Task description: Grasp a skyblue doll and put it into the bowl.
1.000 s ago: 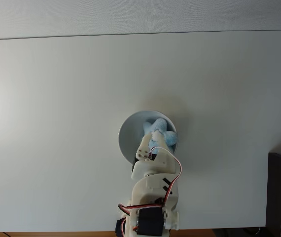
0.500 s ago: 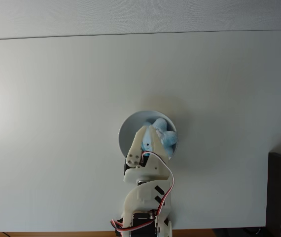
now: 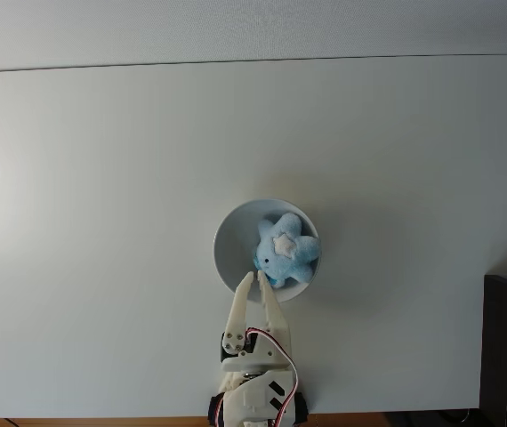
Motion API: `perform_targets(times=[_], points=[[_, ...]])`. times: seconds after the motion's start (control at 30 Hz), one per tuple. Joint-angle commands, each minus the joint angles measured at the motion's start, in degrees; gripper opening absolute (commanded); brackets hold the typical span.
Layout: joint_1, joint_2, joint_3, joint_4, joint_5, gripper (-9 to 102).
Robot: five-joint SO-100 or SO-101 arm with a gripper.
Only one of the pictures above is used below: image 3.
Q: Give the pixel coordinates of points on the black table clamp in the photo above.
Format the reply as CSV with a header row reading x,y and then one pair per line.
x,y
302,407
214,411

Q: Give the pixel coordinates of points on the white ceramic bowl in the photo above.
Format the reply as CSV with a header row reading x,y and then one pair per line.
x,y
231,249

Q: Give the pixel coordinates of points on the sky blue plush doll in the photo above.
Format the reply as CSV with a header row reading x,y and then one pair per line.
x,y
287,253

